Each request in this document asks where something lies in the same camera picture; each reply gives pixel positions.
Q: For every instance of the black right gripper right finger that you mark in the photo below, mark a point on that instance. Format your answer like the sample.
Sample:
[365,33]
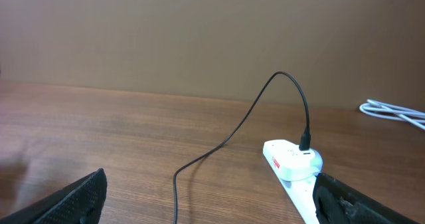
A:
[338,203]

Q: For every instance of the white USB charger plug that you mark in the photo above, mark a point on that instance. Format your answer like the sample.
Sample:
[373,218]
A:
[293,164]

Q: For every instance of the white power strip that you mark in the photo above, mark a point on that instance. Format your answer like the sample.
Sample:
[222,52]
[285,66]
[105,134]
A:
[300,192]

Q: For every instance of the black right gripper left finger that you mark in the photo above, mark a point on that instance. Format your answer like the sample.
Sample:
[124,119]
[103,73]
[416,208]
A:
[80,202]

